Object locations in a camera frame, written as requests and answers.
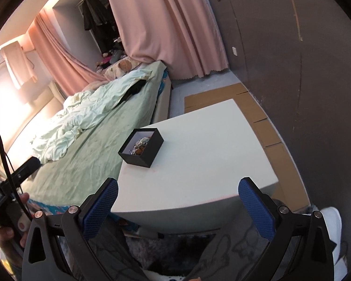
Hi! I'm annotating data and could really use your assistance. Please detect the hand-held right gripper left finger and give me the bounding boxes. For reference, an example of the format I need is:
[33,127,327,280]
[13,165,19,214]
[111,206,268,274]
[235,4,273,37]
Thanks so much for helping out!
[22,177,120,281]

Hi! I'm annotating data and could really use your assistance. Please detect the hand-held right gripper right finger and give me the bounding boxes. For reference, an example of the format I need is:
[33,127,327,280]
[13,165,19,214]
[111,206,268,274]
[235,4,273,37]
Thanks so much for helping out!
[238,177,336,281]

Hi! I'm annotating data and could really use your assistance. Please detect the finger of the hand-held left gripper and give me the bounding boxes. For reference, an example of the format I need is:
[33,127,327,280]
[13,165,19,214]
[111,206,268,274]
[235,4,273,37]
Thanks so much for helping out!
[6,156,41,186]

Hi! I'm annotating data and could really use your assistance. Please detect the black jewelry box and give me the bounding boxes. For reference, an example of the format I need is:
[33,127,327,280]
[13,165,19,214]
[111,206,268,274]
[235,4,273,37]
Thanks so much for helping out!
[118,127,164,168]

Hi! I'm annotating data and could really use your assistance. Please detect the silver bead chain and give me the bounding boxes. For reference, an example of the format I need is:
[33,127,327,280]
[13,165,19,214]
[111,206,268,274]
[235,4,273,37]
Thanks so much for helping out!
[133,137,151,150]

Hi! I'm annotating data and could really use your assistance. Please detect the person's left hand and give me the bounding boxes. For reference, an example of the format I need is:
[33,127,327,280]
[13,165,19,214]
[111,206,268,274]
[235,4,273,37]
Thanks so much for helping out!
[0,192,33,248]

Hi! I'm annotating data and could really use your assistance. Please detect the cardboard floor sheets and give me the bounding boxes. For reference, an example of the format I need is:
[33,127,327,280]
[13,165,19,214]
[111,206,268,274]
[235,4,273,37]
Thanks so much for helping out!
[183,82,311,212]

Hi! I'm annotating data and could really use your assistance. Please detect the bed with green sheet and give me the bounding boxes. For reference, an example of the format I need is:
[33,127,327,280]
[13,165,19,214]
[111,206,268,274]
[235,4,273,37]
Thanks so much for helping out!
[3,61,173,213]

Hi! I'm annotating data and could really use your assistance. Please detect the white table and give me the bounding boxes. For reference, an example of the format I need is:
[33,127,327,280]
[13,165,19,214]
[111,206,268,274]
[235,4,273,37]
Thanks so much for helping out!
[110,99,279,235]

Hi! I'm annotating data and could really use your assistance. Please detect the white slipper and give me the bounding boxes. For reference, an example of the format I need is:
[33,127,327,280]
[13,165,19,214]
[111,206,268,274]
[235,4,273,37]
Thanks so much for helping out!
[321,207,347,254]

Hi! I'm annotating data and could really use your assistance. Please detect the grey fluffy rug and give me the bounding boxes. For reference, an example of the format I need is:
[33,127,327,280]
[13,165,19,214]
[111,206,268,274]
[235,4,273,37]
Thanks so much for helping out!
[124,231,218,271]

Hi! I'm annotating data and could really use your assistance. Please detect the light green duvet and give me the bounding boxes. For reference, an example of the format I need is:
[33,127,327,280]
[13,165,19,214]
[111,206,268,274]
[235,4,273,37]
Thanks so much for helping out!
[31,70,153,162]

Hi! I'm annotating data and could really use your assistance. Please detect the hanging peach cloth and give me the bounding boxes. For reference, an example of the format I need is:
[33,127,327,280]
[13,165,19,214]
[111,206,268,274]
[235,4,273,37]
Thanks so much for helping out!
[1,41,38,91]

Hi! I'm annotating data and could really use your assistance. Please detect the pink window curtain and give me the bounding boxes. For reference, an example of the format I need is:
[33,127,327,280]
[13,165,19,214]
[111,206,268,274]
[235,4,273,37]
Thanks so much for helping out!
[27,8,106,98]

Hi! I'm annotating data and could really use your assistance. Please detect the black garment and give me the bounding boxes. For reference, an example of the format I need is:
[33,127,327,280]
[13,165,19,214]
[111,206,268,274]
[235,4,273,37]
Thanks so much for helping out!
[118,80,146,104]

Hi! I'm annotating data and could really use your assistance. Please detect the plush toys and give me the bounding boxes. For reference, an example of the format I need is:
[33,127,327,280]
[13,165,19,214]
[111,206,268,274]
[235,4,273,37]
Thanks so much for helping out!
[94,50,126,74]

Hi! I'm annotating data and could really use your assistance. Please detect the printed pillow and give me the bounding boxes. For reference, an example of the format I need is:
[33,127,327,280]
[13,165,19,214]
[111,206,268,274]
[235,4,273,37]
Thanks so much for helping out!
[105,59,141,80]

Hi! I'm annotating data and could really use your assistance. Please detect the hanging dark clothes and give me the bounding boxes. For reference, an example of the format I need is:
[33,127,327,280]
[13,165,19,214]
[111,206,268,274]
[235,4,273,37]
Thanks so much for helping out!
[81,0,124,57]

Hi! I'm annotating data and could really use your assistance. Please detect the large pink curtain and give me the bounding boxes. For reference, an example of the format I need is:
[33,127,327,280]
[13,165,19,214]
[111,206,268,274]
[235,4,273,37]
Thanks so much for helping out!
[102,0,230,80]

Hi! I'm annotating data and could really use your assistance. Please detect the thick black cable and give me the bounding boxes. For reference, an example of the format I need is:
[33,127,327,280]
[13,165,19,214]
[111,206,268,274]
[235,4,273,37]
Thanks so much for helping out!
[0,119,33,221]

